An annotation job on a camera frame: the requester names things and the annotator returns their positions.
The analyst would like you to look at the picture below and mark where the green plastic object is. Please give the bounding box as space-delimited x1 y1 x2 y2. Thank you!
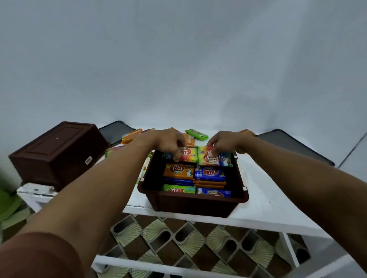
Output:
0 188 31 230

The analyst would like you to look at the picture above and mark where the open brown plastic bin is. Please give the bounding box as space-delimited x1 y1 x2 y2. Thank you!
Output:
137 149 249 219

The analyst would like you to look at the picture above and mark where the red green snack packet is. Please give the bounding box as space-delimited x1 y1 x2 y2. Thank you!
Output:
105 145 126 158

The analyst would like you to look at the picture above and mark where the upturned brown plastic bin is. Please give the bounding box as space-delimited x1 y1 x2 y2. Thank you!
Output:
8 121 110 192

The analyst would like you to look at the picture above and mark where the black plastic lid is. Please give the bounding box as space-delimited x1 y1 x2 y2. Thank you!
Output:
256 129 335 167
98 120 136 147

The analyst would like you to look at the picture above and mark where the person's right forearm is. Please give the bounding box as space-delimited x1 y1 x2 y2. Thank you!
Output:
241 136 367 274

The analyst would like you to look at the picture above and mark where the green white snack packet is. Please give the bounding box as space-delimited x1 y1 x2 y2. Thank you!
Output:
136 152 152 184

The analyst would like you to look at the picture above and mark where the rainbow snack packet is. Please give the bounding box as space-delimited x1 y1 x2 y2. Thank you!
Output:
197 146 233 168
162 147 198 163

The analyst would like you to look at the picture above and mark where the person's right hand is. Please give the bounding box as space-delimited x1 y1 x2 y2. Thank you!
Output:
206 130 256 158

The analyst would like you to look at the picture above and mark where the person's left hand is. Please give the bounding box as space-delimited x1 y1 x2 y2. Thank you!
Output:
140 128 187 163

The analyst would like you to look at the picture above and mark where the person's left forearm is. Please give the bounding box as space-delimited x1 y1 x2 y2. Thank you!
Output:
0 137 155 278

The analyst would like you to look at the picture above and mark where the stack of assorted wafer packs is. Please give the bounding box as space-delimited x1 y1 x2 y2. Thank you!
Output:
161 163 232 198

